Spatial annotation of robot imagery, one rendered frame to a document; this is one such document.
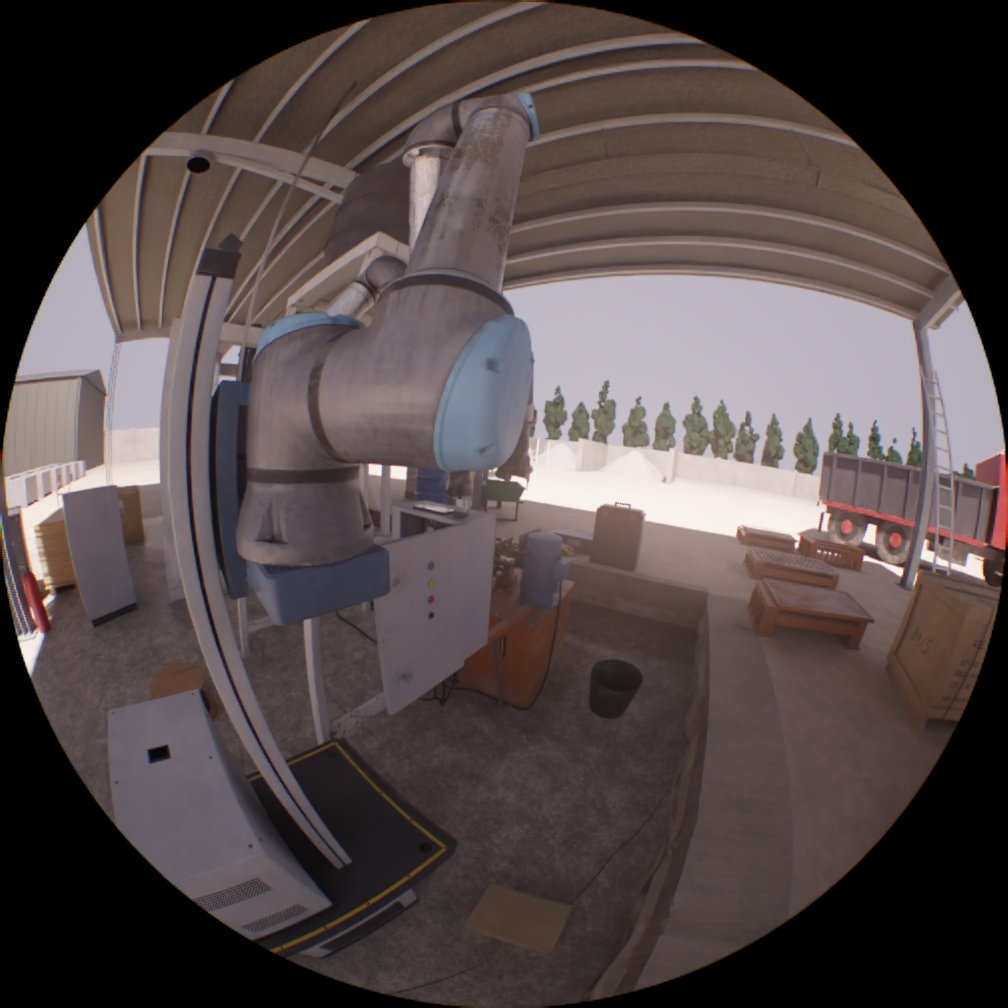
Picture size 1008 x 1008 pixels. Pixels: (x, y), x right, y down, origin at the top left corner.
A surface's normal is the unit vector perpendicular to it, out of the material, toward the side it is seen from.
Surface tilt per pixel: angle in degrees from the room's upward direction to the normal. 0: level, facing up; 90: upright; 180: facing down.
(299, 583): 90
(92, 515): 90
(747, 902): 0
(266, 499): 70
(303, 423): 117
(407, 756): 0
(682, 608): 90
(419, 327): 80
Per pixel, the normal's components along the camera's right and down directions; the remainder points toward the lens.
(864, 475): -0.90, 0.00
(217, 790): 0.07, -0.98
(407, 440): -0.22, 0.69
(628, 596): -0.53, 0.11
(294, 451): 0.44, 0.18
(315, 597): 0.81, 0.16
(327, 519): 0.76, -0.18
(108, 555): 0.98, 0.11
